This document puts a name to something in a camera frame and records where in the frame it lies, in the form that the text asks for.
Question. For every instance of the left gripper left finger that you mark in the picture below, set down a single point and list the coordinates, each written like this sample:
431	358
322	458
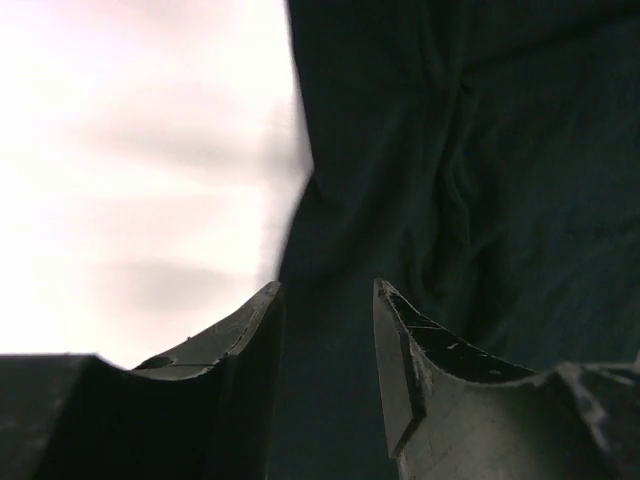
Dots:
201	410

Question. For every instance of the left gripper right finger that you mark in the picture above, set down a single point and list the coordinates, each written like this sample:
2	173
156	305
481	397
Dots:
453	411

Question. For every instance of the black t-shirt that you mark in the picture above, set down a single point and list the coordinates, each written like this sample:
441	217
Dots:
482	157

